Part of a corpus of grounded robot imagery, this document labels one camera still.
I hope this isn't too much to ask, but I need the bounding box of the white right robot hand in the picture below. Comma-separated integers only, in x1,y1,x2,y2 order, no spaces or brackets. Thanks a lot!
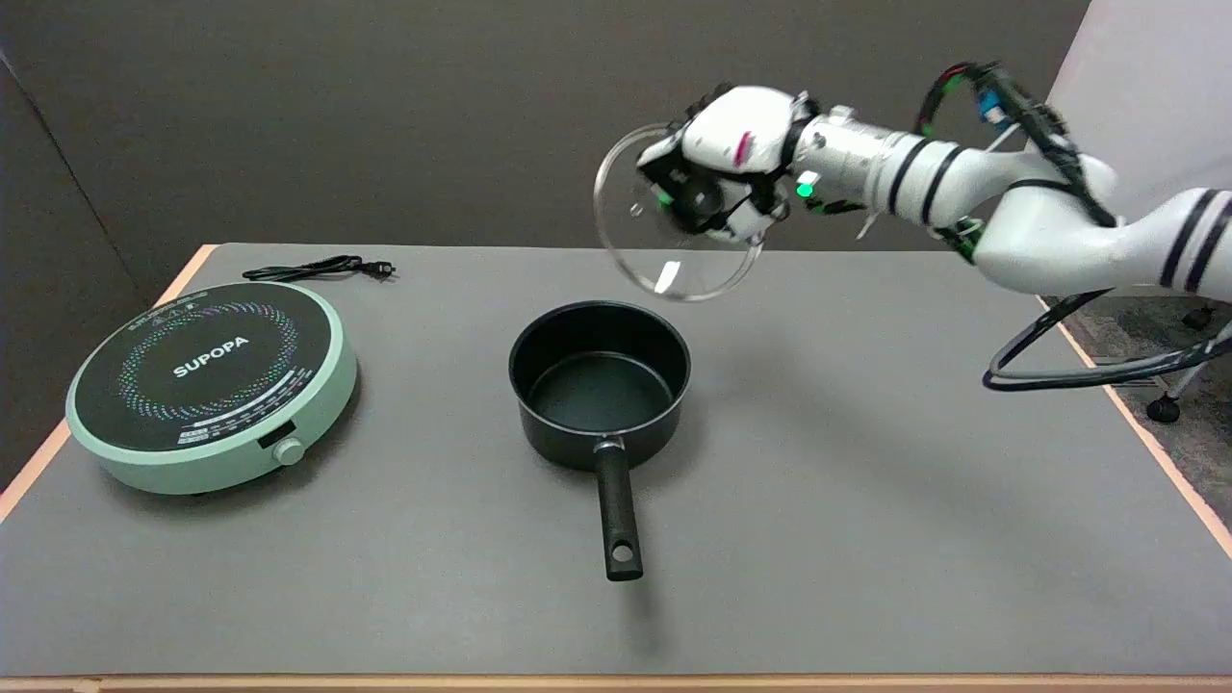
635,84,821,244

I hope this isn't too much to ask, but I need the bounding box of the glass pot lid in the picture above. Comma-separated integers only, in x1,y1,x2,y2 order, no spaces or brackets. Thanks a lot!
593,122,766,302

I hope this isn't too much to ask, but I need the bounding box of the white partition panel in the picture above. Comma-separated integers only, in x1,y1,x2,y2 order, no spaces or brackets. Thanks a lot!
1044,0,1232,222

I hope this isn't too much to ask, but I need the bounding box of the black office chair base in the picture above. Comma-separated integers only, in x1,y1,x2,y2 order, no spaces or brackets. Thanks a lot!
1116,303,1232,424

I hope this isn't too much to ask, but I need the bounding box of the green induction cooktop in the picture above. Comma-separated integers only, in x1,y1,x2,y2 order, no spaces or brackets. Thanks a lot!
65,281,359,496

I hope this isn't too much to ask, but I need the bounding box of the black saucepan with handle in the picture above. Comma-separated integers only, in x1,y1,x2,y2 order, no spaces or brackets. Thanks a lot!
508,301,692,582

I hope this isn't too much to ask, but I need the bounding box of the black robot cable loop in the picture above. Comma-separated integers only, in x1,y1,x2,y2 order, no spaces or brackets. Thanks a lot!
914,62,1232,393

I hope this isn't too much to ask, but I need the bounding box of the black cooktop power cord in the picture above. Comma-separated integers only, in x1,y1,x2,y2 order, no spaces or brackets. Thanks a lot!
243,255,398,283

